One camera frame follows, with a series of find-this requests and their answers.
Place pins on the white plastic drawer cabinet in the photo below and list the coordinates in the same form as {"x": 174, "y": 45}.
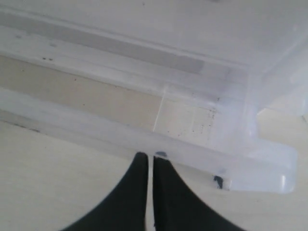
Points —
{"x": 283, "y": 86}

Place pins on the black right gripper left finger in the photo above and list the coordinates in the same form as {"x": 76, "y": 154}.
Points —
{"x": 124, "y": 208}

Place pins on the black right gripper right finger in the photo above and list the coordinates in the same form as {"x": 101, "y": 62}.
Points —
{"x": 178, "y": 208}

